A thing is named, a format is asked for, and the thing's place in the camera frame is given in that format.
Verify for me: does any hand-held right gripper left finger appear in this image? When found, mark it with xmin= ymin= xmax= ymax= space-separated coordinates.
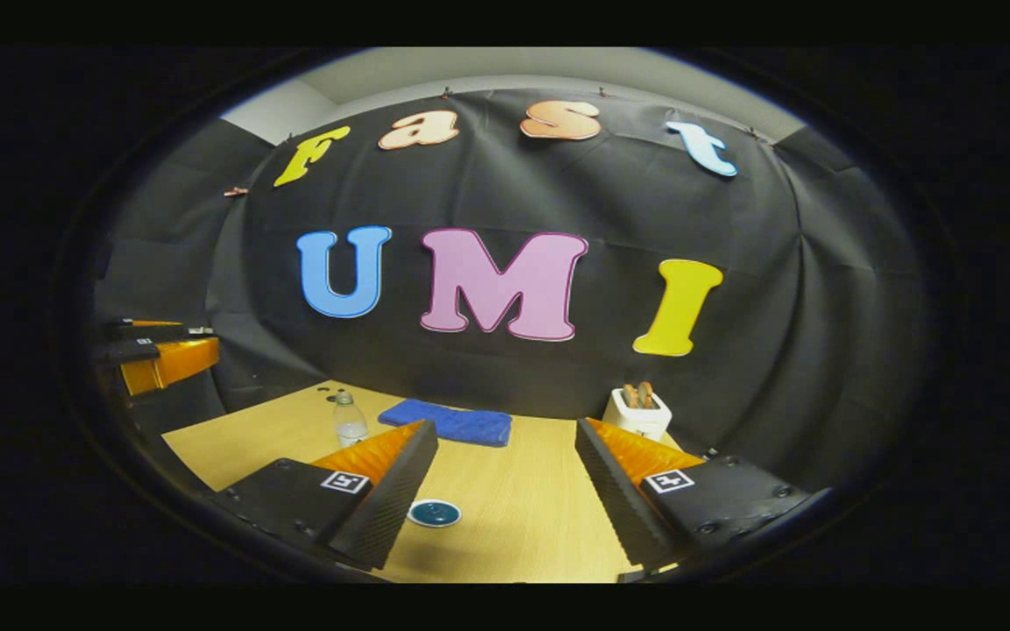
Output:
xmin=205 ymin=419 xmax=440 ymax=571

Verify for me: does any blue folded towel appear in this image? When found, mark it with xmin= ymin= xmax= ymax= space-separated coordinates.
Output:
xmin=378 ymin=399 xmax=513 ymax=448

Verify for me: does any white teacup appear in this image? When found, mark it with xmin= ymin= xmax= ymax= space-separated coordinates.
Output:
xmin=407 ymin=499 xmax=462 ymax=528

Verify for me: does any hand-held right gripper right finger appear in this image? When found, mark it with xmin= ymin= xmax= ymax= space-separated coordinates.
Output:
xmin=573 ymin=417 xmax=824 ymax=571

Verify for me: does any clear plastic water bottle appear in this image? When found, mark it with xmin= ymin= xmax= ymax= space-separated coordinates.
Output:
xmin=332 ymin=392 xmax=370 ymax=450

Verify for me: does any white toaster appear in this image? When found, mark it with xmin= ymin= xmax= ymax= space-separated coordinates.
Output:
xmin=601 ymin=388 xmax=672 ymax=442

